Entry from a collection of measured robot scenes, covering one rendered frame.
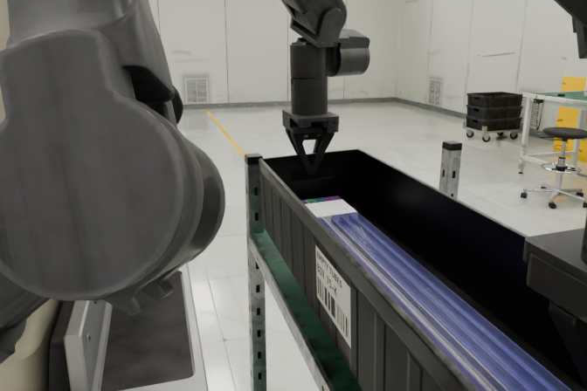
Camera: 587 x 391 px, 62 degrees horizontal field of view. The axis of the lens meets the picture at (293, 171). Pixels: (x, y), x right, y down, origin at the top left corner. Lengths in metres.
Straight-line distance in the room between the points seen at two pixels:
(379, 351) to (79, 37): 0.31
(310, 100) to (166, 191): 0.58
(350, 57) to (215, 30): 8.87
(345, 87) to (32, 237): 10.18
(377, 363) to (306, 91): 0.45
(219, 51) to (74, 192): 9.45
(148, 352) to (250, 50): 9.33
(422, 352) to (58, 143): 0.24
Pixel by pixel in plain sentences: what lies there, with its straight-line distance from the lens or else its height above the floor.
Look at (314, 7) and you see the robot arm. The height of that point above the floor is 1.35.
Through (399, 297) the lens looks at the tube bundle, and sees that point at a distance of 0.51.
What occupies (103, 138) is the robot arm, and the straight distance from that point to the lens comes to 0.19.
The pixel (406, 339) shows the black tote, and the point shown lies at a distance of 0.35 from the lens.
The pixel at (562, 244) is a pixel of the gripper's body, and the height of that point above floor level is 1.20.
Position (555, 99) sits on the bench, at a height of 0.78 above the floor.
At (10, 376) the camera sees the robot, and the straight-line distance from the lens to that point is 0.46.
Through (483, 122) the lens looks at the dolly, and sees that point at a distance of 6.83.
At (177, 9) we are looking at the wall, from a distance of 9.56.
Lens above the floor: 1.31
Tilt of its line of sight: 15 degrees down
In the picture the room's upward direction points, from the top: straight up
